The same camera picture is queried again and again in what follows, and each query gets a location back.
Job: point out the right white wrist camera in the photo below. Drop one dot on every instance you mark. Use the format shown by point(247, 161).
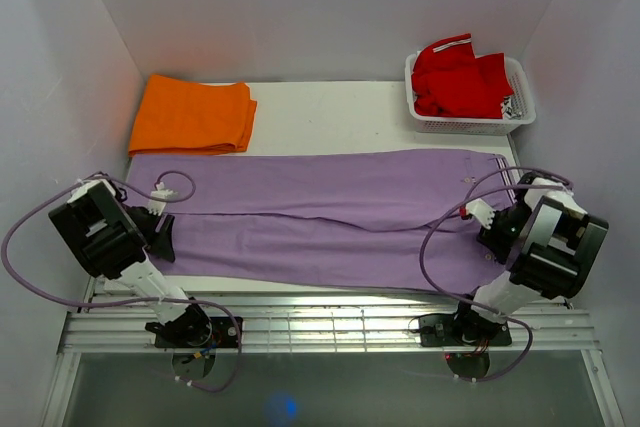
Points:
point(480, 211)

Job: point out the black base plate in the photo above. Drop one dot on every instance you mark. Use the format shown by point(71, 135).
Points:
point(225, 334)
point(442, 330)

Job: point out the white plastic basket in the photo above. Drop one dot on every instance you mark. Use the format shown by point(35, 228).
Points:
point(522, 103)

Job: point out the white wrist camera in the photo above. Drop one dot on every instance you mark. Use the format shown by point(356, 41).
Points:
point(160, 197)
point(480, 211)

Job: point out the purple trousers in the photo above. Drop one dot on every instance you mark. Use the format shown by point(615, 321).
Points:
point(348, 221)

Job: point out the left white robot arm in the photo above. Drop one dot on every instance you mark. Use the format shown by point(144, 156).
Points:
point(119, 242)

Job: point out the aluminium rail frame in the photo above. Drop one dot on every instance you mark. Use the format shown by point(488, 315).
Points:
point(283, 318)

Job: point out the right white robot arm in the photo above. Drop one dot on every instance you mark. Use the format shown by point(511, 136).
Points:
point(547, 244)

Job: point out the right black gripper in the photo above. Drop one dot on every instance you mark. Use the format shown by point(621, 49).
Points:
point(490, 239)

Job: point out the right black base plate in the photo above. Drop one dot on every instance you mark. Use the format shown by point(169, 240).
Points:
point(442, 330)

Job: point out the red trousers in basket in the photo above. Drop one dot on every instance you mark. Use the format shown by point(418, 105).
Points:
point(449, 80)

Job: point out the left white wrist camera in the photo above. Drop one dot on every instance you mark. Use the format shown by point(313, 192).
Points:
point(160, 197)

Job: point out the folded orange trousers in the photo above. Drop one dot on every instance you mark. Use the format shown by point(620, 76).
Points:
point(189, 118)

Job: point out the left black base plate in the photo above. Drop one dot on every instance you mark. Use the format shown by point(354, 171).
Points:
point(225, 334)

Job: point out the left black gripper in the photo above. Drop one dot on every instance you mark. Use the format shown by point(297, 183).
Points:
point(162, 242)

